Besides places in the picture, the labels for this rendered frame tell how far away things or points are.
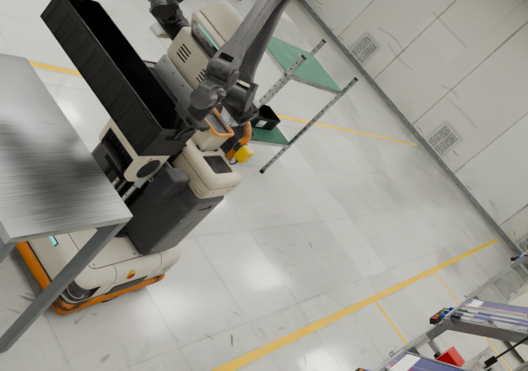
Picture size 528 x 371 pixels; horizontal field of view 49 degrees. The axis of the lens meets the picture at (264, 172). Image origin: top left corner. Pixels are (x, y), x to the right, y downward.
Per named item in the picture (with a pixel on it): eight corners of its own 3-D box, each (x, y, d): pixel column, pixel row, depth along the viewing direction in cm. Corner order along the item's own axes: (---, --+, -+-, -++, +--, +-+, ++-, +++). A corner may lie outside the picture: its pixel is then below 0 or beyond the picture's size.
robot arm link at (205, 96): (241, 70, 159) (214, 57, 161) (227, 75, 149) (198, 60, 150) (225, 109, 164) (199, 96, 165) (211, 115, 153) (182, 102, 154)
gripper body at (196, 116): (194, 131, 161) (211, 113, 158) (174, 104, 164) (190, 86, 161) (207, 131, 167) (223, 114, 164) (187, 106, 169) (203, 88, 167)
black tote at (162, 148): (174, 156, 178) (196, 131, 174) (137, 156, 163) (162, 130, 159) (80, 27, 193) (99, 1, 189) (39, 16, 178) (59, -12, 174)
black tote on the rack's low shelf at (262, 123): (231, 124, 407) (241, 113, 403) (218, 107, 413) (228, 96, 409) (272, 131, 456) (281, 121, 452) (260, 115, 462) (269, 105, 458)
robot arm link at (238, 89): (251, 97, 193) (237, 89, 194) (251, 82, 184) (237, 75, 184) (239, 119, 190) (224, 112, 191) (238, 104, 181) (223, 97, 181)
